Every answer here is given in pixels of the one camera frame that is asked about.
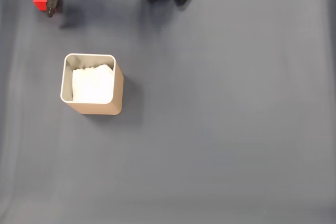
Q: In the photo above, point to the white tissue paper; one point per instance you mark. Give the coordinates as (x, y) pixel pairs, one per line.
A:
(92, 85)

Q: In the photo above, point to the tan square metal box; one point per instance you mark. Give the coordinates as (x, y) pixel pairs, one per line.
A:
(105, 108)

